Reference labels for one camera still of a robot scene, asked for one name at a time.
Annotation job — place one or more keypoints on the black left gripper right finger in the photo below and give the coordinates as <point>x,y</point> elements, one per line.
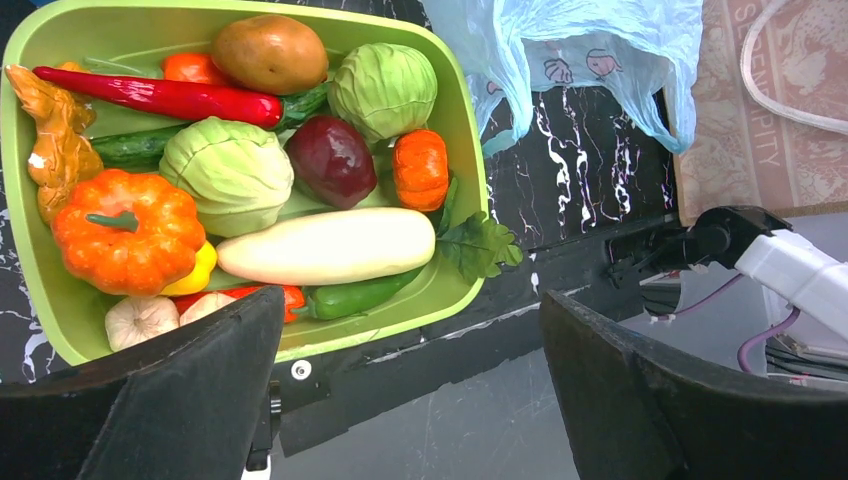
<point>637,408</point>

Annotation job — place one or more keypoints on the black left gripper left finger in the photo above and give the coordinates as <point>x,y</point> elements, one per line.
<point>183,405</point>

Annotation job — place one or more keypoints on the large orange pumpkin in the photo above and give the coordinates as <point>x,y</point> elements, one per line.
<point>129,233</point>

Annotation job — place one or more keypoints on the brown ginger root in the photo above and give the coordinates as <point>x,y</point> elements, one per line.
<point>62,156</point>

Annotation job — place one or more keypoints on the light blue plastic bag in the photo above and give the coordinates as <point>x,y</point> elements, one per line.
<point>645,52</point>

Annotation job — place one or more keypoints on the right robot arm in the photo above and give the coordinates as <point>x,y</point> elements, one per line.
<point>752,241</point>

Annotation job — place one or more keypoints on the garlic bulb right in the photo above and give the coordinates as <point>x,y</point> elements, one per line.
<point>206,305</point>

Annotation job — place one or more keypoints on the garlic bulb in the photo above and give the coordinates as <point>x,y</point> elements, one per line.
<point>135,320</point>
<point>206,305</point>

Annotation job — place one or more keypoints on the garlic bulb left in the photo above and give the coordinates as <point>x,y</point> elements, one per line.
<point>135,320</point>

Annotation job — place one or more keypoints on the yellow bell pepper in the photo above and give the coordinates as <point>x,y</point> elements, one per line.
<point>205,262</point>

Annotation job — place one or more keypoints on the green chili pepper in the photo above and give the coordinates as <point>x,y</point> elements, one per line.
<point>333,302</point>

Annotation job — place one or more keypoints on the green leaf sprig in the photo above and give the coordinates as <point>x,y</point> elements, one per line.
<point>478,247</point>

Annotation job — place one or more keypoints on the white radish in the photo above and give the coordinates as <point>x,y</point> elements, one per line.
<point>332,248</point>

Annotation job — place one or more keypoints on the green cabbage near centre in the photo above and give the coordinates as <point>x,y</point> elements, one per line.
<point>238,174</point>

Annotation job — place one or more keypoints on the green cabbage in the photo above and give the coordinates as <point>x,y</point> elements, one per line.
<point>383,90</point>
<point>238,174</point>

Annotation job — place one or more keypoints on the green plastic vegetable bin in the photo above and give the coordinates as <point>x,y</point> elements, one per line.
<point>140,34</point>

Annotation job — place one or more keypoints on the green cucumber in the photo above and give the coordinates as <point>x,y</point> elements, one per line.
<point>141,151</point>

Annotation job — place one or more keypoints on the dark red onion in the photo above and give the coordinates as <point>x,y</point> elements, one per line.
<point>333,160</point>

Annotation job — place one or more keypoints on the long red chili pepper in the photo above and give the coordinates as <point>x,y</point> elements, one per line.
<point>181,100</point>

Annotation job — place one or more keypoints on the small orange pumpkin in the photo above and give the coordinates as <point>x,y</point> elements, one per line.
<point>420,170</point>

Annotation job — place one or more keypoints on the red tomato at back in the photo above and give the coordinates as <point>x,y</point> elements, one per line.
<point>193,67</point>

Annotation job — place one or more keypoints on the brown potato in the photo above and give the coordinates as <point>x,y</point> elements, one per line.
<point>271,53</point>

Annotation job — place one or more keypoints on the green cabbage at back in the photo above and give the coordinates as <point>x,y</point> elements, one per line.
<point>383,90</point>

